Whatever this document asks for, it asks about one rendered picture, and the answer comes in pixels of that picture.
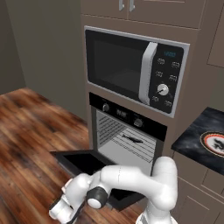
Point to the black silver microwave oven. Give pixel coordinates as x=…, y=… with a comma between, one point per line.
x=116, y=64

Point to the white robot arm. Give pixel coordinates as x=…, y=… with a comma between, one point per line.
x=163, y=186

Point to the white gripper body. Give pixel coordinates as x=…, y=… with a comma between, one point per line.
x=60, y=210

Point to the black oven door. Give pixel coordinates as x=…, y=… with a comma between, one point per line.
x=84, y=162

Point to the taupe drawer front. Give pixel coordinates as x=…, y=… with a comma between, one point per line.
x=189, y=172

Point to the silver microwave dial knob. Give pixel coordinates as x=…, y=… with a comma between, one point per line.
x=162, y=89

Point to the black built-in oven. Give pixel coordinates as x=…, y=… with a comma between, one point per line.
x=151, y=128

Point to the taupe wall cupboard door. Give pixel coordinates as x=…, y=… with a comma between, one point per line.
x=217, y=40

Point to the orange rimmed patterned plate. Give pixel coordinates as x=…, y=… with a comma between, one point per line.
x=214, y=143

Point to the taupe base cupboard door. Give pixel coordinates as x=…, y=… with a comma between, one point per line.
x=201, y=207

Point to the dark grey fish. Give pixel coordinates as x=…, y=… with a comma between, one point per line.
x=132, y=138

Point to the silver oven knob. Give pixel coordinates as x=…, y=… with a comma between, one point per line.
x=138, y=122
x=106, y=107

